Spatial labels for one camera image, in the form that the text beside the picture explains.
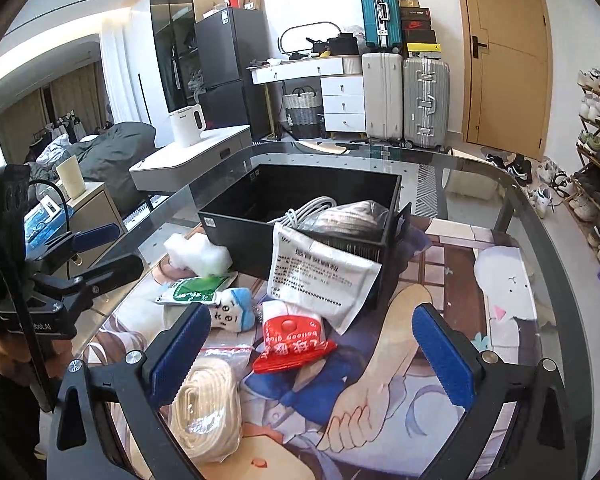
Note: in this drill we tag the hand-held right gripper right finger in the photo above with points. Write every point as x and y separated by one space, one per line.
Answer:
442 360

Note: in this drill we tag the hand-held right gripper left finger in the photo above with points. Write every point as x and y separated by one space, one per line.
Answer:
180 355

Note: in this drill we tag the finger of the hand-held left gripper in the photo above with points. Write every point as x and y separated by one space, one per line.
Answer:
115 269
96 237

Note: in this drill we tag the green and white pouch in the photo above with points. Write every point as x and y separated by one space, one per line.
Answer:
195 291

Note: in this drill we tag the white and blue plush toy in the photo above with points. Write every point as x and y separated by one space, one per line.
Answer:
232 307

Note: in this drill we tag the white foam piece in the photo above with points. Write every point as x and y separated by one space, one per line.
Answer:
195 255

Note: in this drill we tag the red and white pouch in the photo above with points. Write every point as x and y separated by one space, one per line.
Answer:
290 345

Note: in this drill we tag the black storage box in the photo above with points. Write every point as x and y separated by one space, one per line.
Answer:
230 230

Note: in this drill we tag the white medicine packet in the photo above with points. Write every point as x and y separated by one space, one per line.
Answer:
315 280

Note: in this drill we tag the person's left hand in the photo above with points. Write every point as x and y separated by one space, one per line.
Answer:
7 356

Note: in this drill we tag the beige nightstand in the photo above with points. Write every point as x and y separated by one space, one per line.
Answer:
97 210

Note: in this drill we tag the blue packet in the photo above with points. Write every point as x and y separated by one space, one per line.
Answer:
45 230

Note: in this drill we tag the small white device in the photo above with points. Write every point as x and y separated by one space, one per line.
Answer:
49 207

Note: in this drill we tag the beige cup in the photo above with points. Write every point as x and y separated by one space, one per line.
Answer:
70 177

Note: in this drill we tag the printed table mat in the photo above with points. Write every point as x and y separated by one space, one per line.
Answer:
380 340

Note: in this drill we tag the white side table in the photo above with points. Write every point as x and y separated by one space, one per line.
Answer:
190 160

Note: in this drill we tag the beige curtains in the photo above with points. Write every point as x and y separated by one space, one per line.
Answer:
75 95

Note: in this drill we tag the white electric kettle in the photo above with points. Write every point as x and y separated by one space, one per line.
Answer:
186 125

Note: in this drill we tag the group of shoes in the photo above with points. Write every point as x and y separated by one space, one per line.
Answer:
520 170

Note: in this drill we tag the black refrigerator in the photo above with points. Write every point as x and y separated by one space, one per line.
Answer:
235 60

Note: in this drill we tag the black glass cabinet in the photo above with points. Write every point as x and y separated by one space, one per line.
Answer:
172 25

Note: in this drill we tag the woven basket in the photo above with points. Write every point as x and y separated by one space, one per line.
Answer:
302 115

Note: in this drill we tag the silver suitcase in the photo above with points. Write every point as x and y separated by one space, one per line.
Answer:
426 102

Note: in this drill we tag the white suitcase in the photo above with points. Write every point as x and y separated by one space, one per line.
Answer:
382 95

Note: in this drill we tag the white dressing table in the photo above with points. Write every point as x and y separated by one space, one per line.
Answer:
342 97

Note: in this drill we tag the oval mirror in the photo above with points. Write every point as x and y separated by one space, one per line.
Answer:
307 37

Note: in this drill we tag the wooden door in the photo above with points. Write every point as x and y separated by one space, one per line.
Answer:
510 60

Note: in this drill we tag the white ribbed canister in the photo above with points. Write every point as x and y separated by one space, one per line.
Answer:
352 65

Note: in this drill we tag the black bag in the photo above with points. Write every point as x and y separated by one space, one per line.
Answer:
342 45

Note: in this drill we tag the stack of shoe boxes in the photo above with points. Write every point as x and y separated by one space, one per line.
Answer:
418 30

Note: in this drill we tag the teal suitcase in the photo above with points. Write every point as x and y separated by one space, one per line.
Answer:
380 17

